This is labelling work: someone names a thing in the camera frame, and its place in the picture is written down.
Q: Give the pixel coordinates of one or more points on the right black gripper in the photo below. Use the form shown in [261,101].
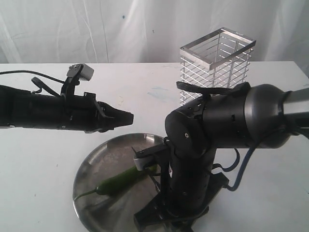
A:
[158,212]

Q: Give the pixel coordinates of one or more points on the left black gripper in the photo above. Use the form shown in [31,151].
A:
[84,113]

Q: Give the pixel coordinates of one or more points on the green chili pepper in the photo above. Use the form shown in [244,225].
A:
[116,184]

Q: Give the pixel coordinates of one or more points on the black knife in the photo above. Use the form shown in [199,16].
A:
[148,169]

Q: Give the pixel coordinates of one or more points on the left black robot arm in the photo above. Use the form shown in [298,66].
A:
[23,109]

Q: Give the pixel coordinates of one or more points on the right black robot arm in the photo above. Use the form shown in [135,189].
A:
[209,143]

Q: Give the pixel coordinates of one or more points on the white backdrop curtain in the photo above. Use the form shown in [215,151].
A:
[114,31]

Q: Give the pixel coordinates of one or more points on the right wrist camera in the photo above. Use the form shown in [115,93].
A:
[160,152]

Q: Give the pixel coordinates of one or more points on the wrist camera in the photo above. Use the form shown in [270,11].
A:
[160,152]
[80,71]

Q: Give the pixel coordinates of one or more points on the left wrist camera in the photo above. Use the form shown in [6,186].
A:
[80,71]

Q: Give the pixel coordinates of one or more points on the wire metal utensil holder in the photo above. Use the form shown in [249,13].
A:
[218,59]

